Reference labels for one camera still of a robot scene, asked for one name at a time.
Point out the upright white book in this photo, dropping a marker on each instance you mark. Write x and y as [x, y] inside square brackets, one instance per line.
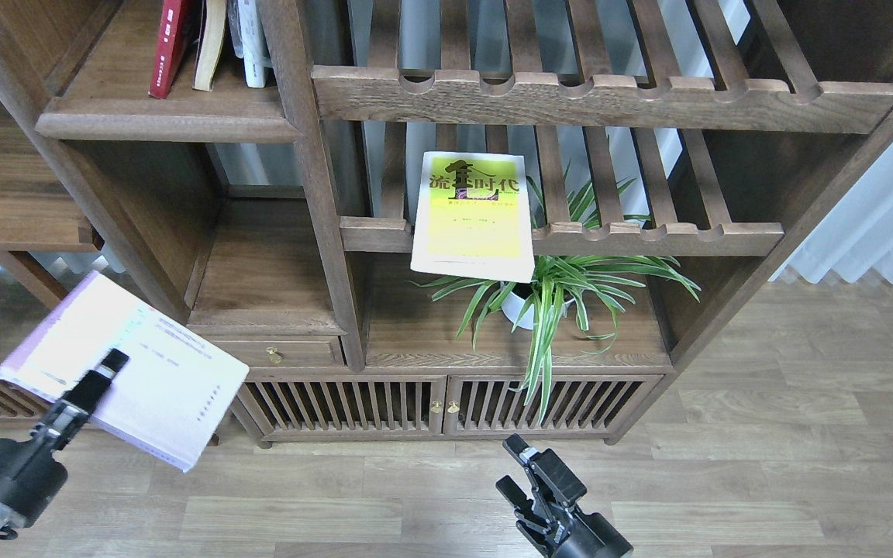
[254, 47]

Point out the yellow green cover book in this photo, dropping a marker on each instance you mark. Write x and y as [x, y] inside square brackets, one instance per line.
[473, 217]

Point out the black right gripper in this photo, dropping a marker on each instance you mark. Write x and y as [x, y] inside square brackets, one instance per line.
[551, 519]

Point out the brass drawer knob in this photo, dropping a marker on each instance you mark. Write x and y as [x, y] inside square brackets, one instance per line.
[274, 356]

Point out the red cover book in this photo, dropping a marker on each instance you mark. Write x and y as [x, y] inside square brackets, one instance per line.
[176, 29]

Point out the green spider plant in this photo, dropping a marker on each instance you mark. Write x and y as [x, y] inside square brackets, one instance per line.
[604, 277]

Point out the white cover book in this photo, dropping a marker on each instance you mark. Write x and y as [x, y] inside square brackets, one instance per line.
[170, 396]

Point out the dark wooden bookshelf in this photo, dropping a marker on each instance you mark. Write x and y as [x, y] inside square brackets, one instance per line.
[278, 218]

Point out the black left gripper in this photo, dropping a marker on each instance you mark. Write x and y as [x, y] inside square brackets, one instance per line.
[30, 477]

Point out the upright tan book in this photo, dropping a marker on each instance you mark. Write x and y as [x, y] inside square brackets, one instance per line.
[210, 43]

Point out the white plant pot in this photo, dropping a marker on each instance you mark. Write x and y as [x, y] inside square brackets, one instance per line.
[521, 312]

